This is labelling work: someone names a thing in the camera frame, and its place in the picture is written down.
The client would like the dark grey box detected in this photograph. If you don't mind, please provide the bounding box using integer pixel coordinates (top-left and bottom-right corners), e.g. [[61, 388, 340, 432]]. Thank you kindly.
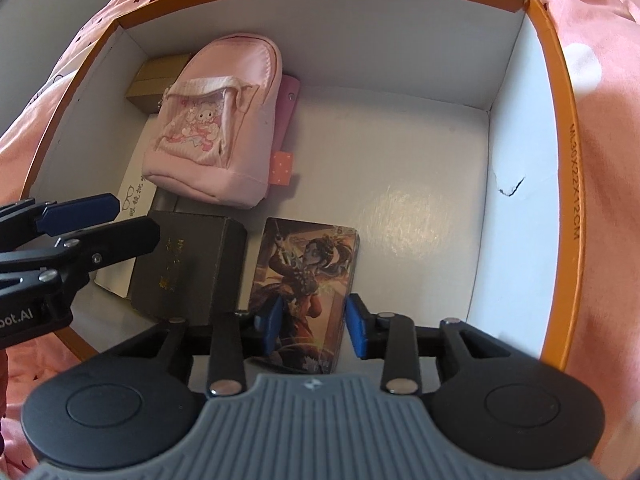
[[129, 191, 247, 326]]

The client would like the anime card pack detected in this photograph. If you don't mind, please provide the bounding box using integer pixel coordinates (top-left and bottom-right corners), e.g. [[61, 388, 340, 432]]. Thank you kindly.
[[248, 217, 359, 374]]

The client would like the pink mini backpack pouch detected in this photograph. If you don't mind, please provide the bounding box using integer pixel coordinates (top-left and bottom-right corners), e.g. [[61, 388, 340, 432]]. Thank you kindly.
[[142, 32, 293, 209]]

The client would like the pink folding case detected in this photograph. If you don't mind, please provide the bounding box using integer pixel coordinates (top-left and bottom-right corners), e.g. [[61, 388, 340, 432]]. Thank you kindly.
[[272, 75, 300, 152]]

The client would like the small brown cardboard box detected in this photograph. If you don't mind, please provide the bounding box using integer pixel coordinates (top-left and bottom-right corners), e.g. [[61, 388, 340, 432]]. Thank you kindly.
[[125, 53, 192, 115]]

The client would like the orange cardboard box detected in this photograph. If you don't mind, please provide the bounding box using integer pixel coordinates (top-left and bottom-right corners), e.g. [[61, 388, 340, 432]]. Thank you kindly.
[[23, 0, 584, 367]]

